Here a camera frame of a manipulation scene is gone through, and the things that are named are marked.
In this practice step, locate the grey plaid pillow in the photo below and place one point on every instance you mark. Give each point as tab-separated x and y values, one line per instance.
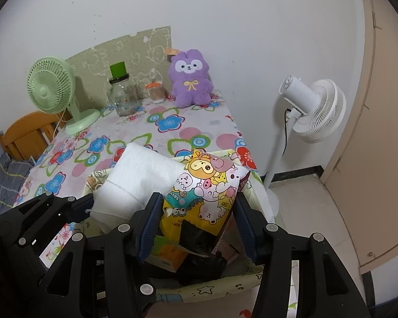
10	179

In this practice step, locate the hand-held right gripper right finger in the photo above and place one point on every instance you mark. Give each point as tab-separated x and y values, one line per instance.
247	235

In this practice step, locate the white towel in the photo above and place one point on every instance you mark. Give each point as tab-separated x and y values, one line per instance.
136	175

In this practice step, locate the pink packet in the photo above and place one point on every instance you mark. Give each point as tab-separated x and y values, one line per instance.
227	241

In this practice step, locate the white standing fan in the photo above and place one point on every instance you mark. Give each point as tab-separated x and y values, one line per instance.
305	106

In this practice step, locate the green orange tissue packet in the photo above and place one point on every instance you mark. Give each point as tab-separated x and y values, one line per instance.
167	251

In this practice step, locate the yellow cartoon print packet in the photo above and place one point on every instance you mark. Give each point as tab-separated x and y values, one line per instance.
205	188

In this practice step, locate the green desk fan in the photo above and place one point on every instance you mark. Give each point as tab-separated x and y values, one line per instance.
49	82

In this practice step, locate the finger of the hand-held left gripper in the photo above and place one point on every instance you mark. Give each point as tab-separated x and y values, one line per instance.
79	210

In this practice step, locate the purple plush toy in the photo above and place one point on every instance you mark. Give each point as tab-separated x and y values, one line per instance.
189	79

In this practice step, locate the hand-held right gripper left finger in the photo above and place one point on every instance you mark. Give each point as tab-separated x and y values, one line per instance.
151	228

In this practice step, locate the floral tablecloth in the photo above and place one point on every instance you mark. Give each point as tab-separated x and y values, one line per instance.
192	129

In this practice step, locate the glass jar with green lid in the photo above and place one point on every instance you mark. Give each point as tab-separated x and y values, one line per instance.
121	96

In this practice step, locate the green patterned cardboard sheet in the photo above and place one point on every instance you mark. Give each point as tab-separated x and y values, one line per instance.
96	59

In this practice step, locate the beige door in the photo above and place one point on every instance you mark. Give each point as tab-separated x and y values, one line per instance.
378	139

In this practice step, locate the yellow-green patterned storage box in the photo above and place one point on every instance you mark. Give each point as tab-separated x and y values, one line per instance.
219	288

